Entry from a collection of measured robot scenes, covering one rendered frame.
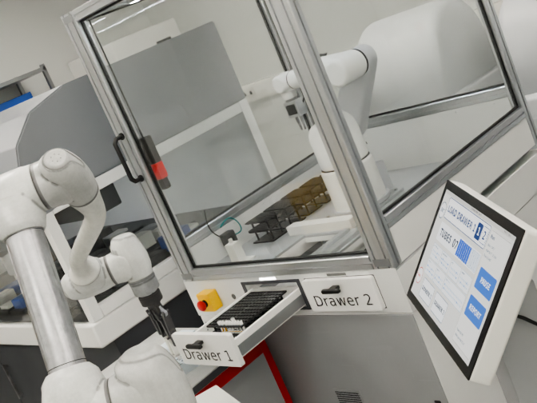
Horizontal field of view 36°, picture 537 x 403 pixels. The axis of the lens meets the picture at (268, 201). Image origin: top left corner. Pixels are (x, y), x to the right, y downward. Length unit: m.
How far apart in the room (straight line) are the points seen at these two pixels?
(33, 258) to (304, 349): 1.04
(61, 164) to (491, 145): 1.41
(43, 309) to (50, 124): 1.24
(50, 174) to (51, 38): 5.15
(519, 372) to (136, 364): 0.89
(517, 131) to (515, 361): 1.27
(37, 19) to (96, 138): 4.00
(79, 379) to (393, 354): 0.97
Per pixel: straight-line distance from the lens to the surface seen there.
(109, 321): 3.36
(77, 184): 2.26
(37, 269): 2.23
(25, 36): 7.23
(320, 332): 2.75
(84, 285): 2.71
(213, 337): 2.54
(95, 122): 3.40
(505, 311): 1.65
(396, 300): 2.46
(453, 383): 2.60
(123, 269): 2.73
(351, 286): 2.52
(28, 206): 2.26
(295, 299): 2.69
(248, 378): 2.88
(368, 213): 2.36
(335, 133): 2.31
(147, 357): 2.09
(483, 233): 1.79
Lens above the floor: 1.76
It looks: 12 degrees down
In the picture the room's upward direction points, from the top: 23 degrees counter-clockwise
